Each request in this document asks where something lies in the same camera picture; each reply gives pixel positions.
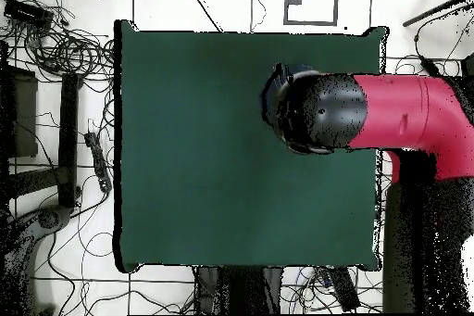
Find dark green table cloth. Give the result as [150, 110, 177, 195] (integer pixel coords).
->
[113, 19, 390, 273]

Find black power strip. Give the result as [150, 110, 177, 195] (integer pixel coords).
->
[83, 131, 113, 194]

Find black upright bar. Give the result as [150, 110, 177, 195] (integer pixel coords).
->
[56, 71, 84, 209]

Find black wheeled base leg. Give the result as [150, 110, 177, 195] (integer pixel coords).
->
[0, 204, 73, 315]

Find black power adapter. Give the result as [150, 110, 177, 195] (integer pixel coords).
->
[418, 55, 442, 77]

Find black case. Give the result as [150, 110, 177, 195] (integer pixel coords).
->
[0, 65, 39, 159]

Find black tripod leg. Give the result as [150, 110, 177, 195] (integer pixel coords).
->
[402, 0, 474, 29]

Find black electronics box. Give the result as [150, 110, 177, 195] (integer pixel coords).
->
[3, 0, 55, 30]

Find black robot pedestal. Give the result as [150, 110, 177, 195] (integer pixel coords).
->
[193, 265, 284, 315]

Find gray square frame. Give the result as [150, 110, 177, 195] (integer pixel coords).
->
[282, 0, 340, 27]

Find black box with cables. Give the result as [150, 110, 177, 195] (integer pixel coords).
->
[327, 266, 361, 312]

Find tangled black cables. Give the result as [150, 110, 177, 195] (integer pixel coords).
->
[0, 0, 116, 83]

